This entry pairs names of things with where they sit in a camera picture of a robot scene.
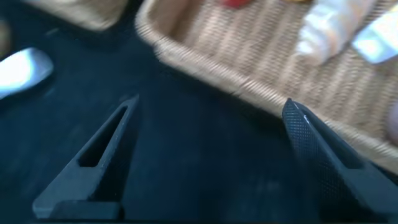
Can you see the long striped bread roll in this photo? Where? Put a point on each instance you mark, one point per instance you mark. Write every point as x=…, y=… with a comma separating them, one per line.
x=326, y=31

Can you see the small white milk carton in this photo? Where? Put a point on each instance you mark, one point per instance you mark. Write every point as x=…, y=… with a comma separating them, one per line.
x=379, y=40

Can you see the red soda can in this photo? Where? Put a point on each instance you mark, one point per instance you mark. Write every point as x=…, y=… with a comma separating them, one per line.
x=234, y=3

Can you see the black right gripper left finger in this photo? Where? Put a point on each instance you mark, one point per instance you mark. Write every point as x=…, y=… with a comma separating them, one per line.
x=93, y=174

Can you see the white handheld brush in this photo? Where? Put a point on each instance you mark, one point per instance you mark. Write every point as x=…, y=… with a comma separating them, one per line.
x=21, y=71

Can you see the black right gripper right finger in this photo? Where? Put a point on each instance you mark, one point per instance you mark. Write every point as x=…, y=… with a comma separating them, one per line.
x=335, y=174

